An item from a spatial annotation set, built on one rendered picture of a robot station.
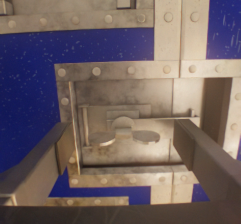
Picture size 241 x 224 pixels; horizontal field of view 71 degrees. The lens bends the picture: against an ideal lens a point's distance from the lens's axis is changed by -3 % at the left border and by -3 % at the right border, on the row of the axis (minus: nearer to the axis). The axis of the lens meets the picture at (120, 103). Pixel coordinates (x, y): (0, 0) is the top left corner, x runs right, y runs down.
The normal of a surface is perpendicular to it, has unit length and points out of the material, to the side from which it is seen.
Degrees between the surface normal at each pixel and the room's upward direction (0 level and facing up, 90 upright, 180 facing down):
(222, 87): 90
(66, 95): 90
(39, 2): 90
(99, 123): 90
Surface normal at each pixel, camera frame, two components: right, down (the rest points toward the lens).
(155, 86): 0.00, 0.25
